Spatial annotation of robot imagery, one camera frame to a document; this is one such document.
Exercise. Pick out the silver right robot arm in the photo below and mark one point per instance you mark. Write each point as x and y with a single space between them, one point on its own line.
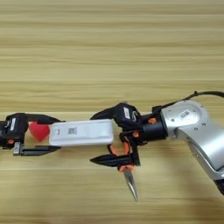
195 137

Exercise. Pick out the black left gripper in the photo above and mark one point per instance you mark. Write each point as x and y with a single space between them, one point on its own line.
8 144

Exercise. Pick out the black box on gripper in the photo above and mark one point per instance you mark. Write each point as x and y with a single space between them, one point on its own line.
16 127
127 115

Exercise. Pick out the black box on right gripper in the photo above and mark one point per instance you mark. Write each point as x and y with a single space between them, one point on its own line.
127 115

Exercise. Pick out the white rectangular device box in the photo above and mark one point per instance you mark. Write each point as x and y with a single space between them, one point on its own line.
81 132

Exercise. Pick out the red cube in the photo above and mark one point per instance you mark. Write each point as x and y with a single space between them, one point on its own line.
39 131

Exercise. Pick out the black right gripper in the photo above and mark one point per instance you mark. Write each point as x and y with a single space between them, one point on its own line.
151 131

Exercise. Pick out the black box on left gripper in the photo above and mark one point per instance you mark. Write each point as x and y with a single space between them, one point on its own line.
16 127

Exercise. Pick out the orange black needle-nose pliers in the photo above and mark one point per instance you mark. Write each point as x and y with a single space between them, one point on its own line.
130 183

